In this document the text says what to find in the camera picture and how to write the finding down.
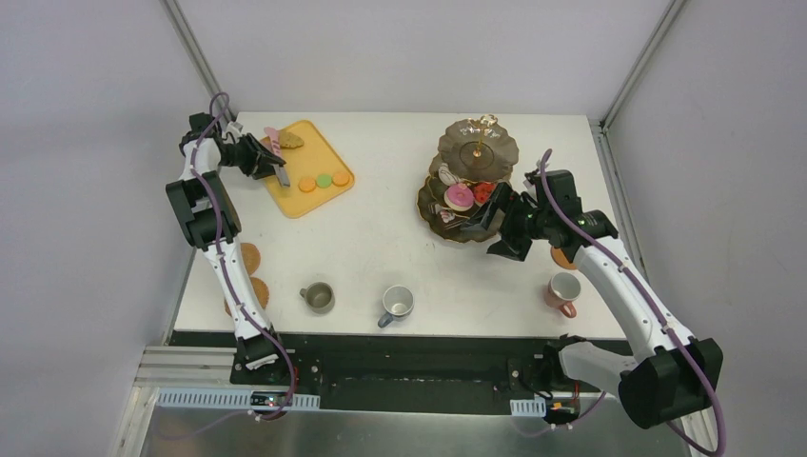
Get orange round coaster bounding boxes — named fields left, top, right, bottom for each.
left=550, top=248, right=577, bottom=270

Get chocolate cake slice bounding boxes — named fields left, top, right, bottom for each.
left=426, top=202, right=444, bottom=215

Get left white cable duct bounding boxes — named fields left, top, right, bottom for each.
left=155, top=387, right=286, bottom=413

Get white striped donut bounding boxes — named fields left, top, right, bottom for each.
left=437, top=163, right=464, bottom=187

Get grey small cup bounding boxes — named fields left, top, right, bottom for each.
left=299, top=282, right=335, bottom=315

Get white cable duct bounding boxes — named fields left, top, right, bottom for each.
left=155, top=387, right=286, bottom=413
left=509, top=396, right=546, bottom=418

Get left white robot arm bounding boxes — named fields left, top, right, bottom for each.
left=166, top=112, right=290, bottom=386

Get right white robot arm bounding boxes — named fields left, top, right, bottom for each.
left=461, top=169, right=723, bottom=429

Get orange sandwich cookie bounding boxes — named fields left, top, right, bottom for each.
left=298, top=176, right=318, bottom=193
left=331, top=170, right=351, bottom=188

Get three tier glass stand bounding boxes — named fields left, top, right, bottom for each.
left=416, top=114, right=520, bottom=243

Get red strawberry donut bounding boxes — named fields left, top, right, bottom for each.
left=471, top=182, right=498, bottom=206

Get pink handled metal tongs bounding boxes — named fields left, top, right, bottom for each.
left=263, top=126, right=292, bottom=189

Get aluminium frame rail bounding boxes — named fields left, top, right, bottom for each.
left=134, top=346, right=235, bottom=387

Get blue grey mug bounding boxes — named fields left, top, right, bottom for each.
left=377, top=285, right=414, bottom=328

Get pink mug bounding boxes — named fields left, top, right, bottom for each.
left=543, top=272, right=581, bottom=319

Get yellow serving tray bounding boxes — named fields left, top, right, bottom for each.
left=262, top=120, right=355, bottom=219

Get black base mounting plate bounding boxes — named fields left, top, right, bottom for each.
left=168, top=330, right=657, bottom=418

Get green sandwich cookie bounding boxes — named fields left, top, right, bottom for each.
left=315, top=173, right=333, bottom=189

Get right white cable duct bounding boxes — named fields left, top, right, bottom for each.
left=509, top=396, right=546, bottom=418

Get dark chocolate cake piece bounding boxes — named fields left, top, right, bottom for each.
left=438, top=209, right=457, bottom=227

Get pink frosted donut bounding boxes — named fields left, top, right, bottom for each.
left=443, top=183, right=476, bottom=212

